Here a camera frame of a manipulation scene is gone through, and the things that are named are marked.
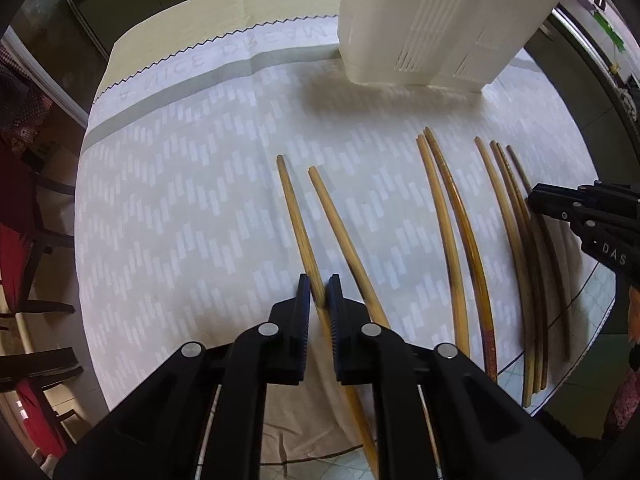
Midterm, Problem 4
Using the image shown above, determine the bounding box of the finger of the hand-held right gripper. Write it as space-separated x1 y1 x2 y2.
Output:
527 182 603 223

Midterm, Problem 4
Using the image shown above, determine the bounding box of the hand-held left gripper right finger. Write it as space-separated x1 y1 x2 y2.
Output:
325 274 583 480

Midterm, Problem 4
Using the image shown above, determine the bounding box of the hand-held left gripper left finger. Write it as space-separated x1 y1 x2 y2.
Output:
52 272 313 480

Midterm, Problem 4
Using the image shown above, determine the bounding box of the dark wooden chopstick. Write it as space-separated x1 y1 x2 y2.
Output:
506 145 572 361

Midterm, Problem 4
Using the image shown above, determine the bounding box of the wooden chopstick with red end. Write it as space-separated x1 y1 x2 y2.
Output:
423 127 498 383

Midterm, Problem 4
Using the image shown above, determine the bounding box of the white plastic chopstick holder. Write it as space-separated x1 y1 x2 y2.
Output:
337 0 571 93

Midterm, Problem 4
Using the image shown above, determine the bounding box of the white patterned tablecloth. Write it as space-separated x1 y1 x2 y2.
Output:
75 15 616 461

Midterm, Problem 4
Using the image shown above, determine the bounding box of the green sponge rack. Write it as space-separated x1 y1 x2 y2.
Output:
595 7 627 53

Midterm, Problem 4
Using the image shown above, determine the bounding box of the dark wooden chair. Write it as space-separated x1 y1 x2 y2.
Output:
0 347 87 461
0 145 76 316

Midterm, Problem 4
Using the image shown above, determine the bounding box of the red seat cushion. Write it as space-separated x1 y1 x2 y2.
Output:
0 225 37 307

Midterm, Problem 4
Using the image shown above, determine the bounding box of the sliding door frame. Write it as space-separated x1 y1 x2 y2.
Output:
0 25 91 130

